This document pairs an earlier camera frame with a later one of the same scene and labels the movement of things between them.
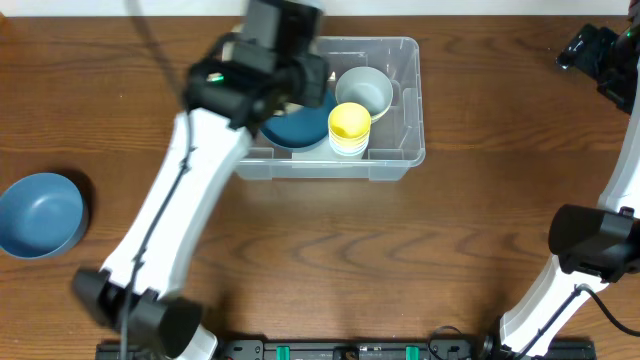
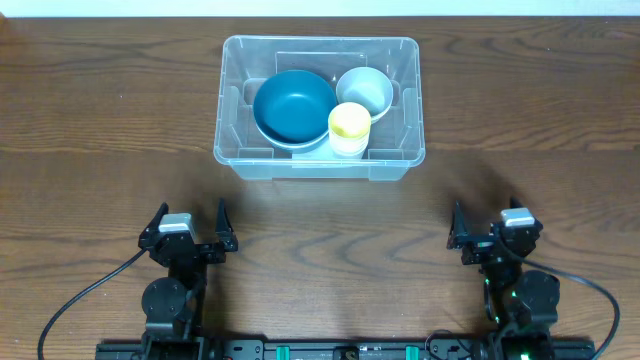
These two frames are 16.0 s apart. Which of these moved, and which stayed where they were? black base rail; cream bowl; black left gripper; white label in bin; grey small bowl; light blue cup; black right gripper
Moved: black right gripper; black left gripper; cream bowl
Stayed: grey small bowl; white label in bin; light blue cup; black base rail
